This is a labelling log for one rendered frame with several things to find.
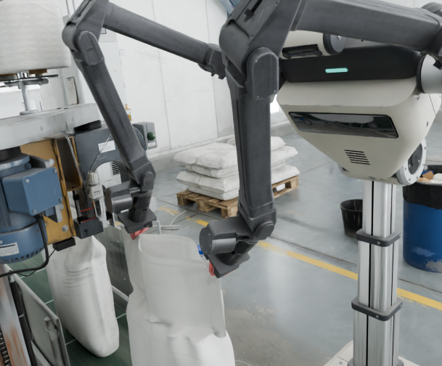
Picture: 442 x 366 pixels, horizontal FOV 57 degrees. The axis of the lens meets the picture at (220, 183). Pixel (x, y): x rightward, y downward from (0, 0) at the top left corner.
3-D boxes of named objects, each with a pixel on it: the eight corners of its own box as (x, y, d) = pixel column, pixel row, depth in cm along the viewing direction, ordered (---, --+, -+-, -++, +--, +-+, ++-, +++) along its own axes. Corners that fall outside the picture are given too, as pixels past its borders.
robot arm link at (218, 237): (278, 224, 82) (258, 194, 88) (230, 227, 76) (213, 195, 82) (255, 261, 89) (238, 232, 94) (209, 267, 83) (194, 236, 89)
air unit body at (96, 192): (111, 218, 129) (102, 171, 124) (97, 224, 126) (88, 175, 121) (104, 216, 132) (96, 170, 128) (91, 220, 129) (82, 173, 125)
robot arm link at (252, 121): (284, 46, 52) (248, 14, 59) (244, 59, 51) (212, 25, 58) (281, 234, 84) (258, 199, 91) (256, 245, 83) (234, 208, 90)
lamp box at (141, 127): (157, 147, 143) (154, 122, 140) (146, 150, 140) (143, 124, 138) (146, 145, 148) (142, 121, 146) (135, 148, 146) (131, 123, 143)
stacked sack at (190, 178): (241, 174, 470) (240, 162, 466) (200, 190, 426) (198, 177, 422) (215, 170, 499) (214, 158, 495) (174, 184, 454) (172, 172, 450)
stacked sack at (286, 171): (302, 176, 482) (302, 164, 478) (264, 192, 440) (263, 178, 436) (274, 171, 513) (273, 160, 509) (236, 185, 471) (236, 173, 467)
